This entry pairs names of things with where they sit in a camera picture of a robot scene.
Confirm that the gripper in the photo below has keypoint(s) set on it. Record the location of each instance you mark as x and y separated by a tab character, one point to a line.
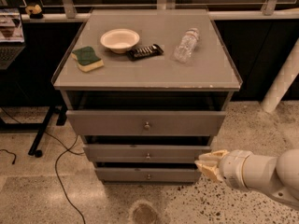
234	166

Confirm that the grey bottom drawer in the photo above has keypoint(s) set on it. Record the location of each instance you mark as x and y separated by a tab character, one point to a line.
147	175

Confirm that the grey drawer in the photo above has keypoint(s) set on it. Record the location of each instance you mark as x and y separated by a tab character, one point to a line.
147	175
144	153
146	123

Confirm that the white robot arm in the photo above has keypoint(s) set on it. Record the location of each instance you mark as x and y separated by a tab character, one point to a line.
275	177

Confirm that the grey drawer cabinet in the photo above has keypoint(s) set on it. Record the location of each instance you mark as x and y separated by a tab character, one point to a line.
206	82

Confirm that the grey middle drawer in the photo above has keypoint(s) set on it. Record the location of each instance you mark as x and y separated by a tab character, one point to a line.
144	153

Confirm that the grey top drawer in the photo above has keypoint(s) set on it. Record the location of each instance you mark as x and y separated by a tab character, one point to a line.
146	123

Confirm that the open laptop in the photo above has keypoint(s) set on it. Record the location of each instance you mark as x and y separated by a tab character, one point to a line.
12	39

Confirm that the white diagonal pillar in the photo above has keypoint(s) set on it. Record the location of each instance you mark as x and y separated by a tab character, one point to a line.
285	77

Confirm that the clear plastic water bottle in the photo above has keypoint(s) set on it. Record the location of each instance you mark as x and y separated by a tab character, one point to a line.
188	43

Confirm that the black snack bar wrapper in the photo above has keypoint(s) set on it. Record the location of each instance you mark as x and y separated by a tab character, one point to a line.
144	52

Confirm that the white paper bowl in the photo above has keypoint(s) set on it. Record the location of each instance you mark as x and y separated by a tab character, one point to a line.
120	40

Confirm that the green yellow sponge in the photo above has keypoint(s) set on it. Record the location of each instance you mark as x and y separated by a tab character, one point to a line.
86	59

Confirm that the black table leg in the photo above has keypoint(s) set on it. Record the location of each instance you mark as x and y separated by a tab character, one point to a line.
38	128

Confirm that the yellow black tape dispenser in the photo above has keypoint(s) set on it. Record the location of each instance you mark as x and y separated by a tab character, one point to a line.
34	11

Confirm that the metal window rail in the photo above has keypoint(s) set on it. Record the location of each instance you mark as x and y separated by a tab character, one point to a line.
80	10

